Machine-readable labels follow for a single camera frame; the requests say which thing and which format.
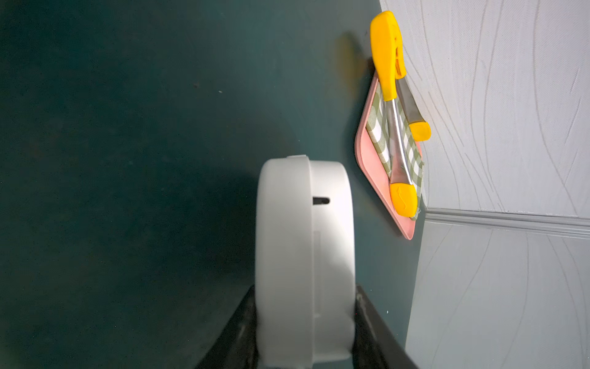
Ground white alarm clock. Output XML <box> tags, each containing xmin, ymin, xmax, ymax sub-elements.
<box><xmin>255</xmin><ymin>155</ymin><xmax>356</xmax><ymax>368</ymax></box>

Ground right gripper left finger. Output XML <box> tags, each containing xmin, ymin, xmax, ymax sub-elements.
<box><xmin>196</xmin><ymin>285</ymin><xmax>258</xmax><ymax>369</ymax></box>

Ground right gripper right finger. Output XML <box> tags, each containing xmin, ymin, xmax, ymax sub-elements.
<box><xmin>352</xmin><ymin>284</ymin><xmax>418</xmax><ymax>369</ymax></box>

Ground yellow steel tongs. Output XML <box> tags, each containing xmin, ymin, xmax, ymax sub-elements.
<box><xmin>370</xmin><ymin>11</ymin><xmax>432</xmax><ymax>218</ymax></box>

